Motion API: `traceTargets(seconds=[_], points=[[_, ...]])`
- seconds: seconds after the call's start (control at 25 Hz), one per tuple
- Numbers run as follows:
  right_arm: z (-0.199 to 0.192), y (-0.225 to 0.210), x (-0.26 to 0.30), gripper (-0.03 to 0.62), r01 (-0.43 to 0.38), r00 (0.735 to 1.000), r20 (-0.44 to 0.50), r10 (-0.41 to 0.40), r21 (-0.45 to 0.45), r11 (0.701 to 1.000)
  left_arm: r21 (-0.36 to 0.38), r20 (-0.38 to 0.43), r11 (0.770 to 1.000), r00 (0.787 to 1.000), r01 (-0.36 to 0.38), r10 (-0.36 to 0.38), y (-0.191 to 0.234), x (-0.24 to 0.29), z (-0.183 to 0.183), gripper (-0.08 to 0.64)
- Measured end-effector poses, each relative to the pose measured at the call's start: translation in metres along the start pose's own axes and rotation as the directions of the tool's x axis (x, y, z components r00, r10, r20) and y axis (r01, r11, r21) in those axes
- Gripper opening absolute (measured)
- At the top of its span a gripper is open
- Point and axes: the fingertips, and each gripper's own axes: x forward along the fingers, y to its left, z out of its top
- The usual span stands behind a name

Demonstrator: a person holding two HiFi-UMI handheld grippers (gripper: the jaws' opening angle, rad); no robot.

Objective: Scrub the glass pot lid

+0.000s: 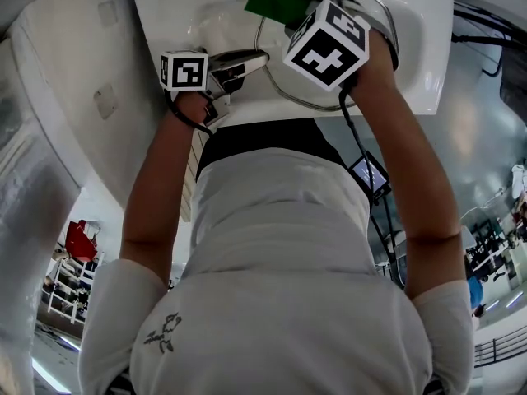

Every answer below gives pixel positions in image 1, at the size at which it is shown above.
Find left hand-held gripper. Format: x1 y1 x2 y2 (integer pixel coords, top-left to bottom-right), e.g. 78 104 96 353
159 49 271 125

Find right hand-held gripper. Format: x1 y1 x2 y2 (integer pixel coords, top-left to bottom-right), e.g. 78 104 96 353
281 0 371 94

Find person's left forearm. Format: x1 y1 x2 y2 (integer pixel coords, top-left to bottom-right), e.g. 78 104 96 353
118 91 208 267

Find person's right forearm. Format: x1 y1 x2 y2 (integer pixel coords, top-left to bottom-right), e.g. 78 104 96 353
349 26 463 300

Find person's black shorts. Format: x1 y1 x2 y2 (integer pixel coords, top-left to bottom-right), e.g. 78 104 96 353
195 117 347 181

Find white sink basin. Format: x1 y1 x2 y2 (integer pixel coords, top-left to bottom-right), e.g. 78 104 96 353
128 0 446 117

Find small black screen device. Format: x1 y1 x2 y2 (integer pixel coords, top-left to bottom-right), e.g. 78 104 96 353
347 151 391 200

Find person's white shirt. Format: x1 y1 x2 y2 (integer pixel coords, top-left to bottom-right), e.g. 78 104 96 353
81 147 475 395

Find red chair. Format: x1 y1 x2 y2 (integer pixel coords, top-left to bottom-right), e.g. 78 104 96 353
64 219 102 264

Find white metal rack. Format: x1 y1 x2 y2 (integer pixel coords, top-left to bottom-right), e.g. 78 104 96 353
40 251 106 325

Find blue object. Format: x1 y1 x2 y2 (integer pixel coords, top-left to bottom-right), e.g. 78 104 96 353
466 276 485 318

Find black metal railing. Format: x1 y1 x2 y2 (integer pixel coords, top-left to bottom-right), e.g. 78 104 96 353
473 326 527 370

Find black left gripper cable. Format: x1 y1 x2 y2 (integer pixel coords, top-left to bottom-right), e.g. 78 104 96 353
163 88 215 137

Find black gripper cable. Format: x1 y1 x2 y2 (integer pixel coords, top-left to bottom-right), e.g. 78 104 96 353
337 77 371 168
163 88 215 137

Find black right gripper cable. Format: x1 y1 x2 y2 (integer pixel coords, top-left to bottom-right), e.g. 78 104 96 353
337 77 371 168

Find bundle of black cables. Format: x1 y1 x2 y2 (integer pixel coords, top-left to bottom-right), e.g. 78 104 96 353
450 0 527 78

